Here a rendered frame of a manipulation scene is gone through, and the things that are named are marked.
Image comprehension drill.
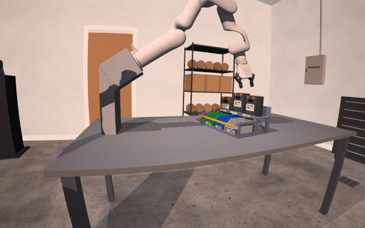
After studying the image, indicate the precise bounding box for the blue open bin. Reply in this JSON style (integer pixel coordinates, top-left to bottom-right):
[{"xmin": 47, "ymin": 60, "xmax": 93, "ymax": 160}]
[{"xmin": 214, "ymin": 114, "xmax": 243, "ymax": 130}]

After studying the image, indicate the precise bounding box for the green open bin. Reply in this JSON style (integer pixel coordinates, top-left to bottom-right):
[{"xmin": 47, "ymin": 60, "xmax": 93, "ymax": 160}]
[{"xmin": 204, "ymin": 112, "xmax": 230, "ymax": 126}]

